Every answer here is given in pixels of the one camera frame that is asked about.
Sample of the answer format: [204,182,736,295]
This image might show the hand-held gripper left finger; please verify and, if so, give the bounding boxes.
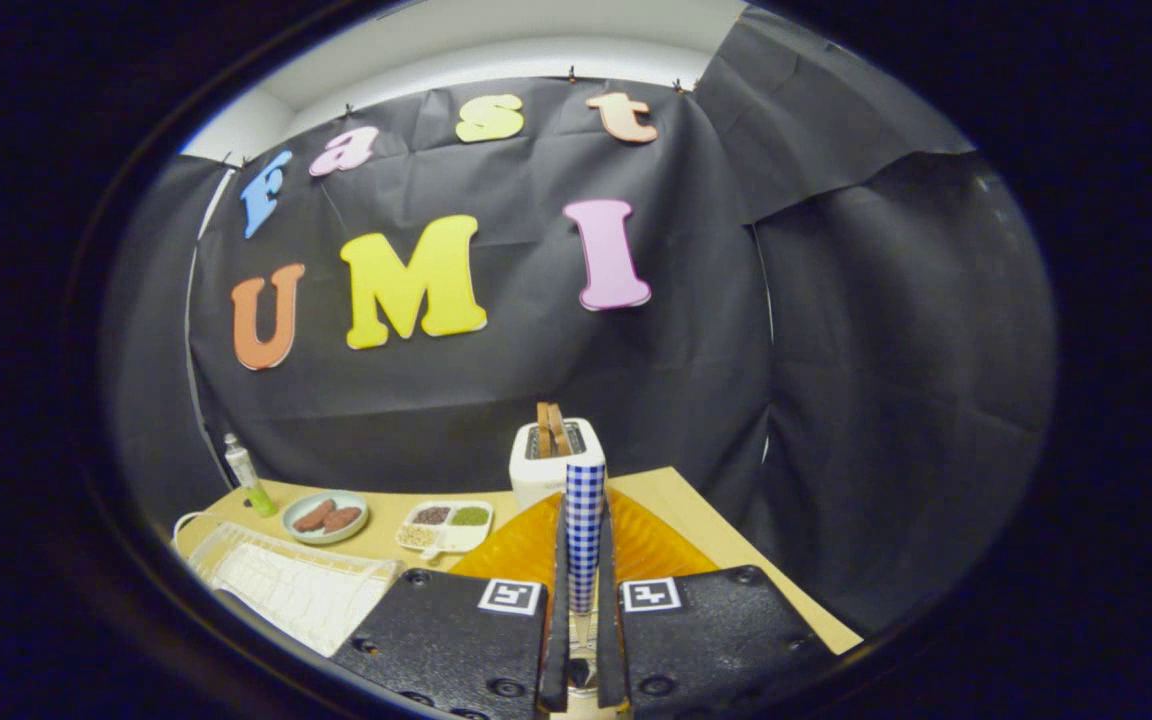
[329,490,569,719]

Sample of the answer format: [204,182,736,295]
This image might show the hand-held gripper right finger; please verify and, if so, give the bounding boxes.
[596,487,832,713]

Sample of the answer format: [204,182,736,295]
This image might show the blue checked handle spoon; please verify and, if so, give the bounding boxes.
[565,461,606,696]

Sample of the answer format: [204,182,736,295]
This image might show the white wire dish rack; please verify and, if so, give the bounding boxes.
[173,512,402,658]

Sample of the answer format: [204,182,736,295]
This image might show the light blue plate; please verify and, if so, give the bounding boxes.
[282,490,370,546]

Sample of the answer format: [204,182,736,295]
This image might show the white divided tray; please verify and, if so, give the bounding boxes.
[395,500,494,557]

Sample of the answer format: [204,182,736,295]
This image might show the white toaster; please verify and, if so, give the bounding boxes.
[509,417,607,511]

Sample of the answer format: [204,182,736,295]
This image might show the green and white bottle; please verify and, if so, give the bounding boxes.
[224,433,278,518]

